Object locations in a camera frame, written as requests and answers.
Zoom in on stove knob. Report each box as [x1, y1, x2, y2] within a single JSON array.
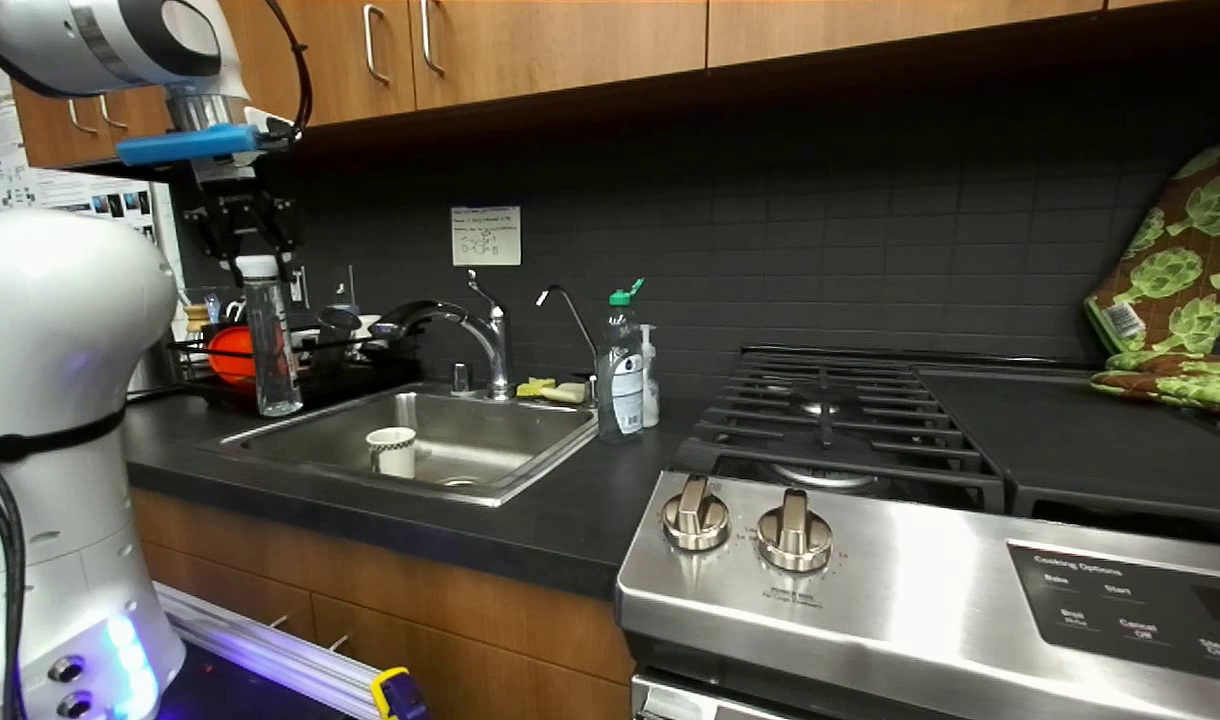
[[663, 476, 728, 551], [757, 488, 833, 577]]

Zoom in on green patterned oven mitt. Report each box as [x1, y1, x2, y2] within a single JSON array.
[[1083, 145, 1220, 413]]

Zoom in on white pump soap bottle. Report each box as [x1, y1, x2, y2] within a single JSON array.
[[639, 322, 661, 426]]

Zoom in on right stove knob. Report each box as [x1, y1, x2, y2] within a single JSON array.
[[757, 488, 833, 577]]

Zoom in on dish soap bottle green cap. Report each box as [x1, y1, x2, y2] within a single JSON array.
[[596, 274, 651, 440]]

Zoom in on left stove knob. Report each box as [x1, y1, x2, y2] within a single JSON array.
[[663, 476, 728, 551]]

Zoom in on white cup in sink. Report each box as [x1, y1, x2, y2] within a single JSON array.
[[365, 426, 416, 478]]

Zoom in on white wall outlet plate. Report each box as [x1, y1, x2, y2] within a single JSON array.
[[448, 205, 522, 267]]

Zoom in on wooden upper cabinets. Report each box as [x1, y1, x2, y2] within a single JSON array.
[[0, 0, 1220, 170]]

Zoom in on black dish drying rack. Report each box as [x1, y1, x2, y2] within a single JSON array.
[[176, 322, 419, 413]]

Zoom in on stainless steel sink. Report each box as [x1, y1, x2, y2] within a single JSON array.
[[218, 389, 596, 509]]

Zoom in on orange plate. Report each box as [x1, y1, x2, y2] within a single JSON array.
[[206, 322, 254, 382]]

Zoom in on stainless steel gas stove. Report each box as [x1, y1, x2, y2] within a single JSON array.
[[617, 347, 1220, 720]]

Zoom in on yellow sponge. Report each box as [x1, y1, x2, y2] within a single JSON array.
[[517, 377, 592, 402]]

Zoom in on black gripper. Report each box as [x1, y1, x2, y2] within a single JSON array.
[[190, 175, 304, 305]]

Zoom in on chrome kitchen faucet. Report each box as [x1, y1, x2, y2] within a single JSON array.
[[399, 267, 510, 401]]

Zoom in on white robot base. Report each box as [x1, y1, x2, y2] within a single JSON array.
[[0, 206, 184, 720]]

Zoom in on clear water bottle white cap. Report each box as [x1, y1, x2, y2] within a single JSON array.
[[236, 257, 304, 419]]

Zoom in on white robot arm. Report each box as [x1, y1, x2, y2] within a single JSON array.
[[0, 0, 312, 280]]

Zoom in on small side sprayer faucet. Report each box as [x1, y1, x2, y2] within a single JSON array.
[[531, 285, 598, 377]]

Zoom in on wooden lower cabinet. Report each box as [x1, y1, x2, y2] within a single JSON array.
[[130, 488, 633, 720]]

